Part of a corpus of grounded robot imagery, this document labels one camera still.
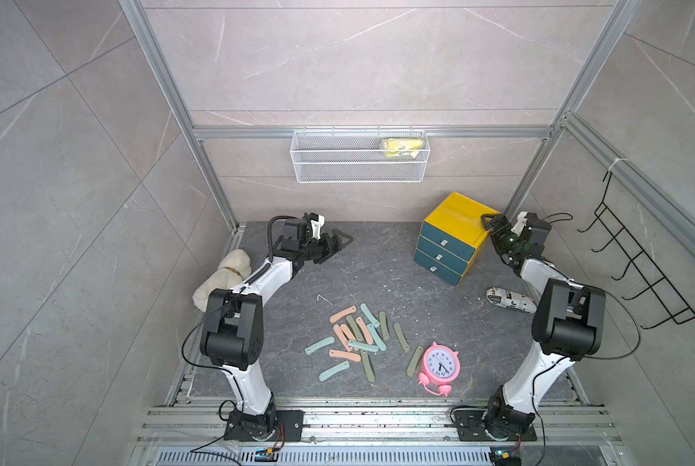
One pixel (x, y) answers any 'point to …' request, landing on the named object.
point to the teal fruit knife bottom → (334, 370)
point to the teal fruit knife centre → (380, 343)
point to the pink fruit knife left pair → (342, 337)
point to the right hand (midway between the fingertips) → (487, 221)
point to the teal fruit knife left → (318, 345)
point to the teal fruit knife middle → (363, 346)
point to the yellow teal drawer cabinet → (450, 238)
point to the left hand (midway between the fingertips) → (347, 239)
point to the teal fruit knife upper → (375, 321)
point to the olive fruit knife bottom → (368, 366)
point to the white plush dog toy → (234, 268)
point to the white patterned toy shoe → (511, 299)
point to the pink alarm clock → (441, 366)
